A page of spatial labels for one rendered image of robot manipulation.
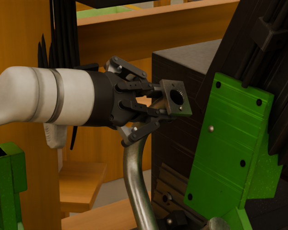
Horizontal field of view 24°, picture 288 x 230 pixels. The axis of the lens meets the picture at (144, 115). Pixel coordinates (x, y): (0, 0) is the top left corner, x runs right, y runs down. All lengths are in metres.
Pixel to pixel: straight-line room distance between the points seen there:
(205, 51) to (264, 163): 0.31
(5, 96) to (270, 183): 0.41
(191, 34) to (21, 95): 0.65
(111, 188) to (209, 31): 2.02
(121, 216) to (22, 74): 0.62
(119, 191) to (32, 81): 2.52
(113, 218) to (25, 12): 0.49
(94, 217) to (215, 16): 0.49
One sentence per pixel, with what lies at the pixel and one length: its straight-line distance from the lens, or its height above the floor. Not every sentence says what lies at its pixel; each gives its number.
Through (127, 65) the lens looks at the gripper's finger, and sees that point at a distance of 0.95.
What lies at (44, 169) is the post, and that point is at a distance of 1.20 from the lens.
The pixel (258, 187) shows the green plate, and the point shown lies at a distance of 0.98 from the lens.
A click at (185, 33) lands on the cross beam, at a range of 1.39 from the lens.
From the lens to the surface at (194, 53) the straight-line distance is 1.19.
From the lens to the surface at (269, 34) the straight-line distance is 0.86.
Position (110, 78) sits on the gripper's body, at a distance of 0.92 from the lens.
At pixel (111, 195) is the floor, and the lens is 3.28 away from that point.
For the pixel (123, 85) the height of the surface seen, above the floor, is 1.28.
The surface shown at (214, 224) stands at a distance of 0.94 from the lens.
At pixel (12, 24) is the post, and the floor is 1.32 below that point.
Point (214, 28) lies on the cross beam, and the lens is 1.43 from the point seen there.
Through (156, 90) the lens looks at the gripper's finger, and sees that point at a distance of 0.96.
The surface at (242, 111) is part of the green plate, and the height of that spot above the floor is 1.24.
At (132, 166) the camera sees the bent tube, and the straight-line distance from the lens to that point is 1.03.
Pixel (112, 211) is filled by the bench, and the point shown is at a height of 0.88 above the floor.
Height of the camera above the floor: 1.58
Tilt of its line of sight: 22 degrees down
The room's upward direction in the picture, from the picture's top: straight up
